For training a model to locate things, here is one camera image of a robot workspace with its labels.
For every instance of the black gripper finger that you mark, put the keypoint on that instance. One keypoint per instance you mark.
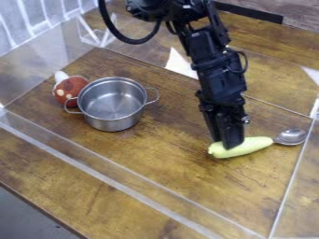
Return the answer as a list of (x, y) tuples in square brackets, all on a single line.
[(229, 120), (209, 118)]

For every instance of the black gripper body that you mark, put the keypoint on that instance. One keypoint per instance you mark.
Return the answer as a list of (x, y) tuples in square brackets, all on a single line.
[(234, 102)]

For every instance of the green handled metal spoon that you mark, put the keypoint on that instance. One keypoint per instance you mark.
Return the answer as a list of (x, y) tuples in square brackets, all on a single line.
[(291, 137)]

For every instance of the small steel pot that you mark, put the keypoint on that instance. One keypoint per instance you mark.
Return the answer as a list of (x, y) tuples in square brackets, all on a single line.
[(112, 102)]

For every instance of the red toy mushroom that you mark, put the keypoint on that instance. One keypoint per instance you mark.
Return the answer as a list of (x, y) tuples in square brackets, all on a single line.
[(66, 88)]

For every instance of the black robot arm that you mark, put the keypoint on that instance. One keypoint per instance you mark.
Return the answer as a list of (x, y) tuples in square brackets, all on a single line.
[(192, 20)]

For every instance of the black bar on table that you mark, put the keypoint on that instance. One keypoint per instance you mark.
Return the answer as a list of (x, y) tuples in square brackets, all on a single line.
[(248, 12)]

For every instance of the clear acrylic enclosure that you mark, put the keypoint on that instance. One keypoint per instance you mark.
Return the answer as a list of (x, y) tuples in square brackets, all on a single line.
[(146, 183)]

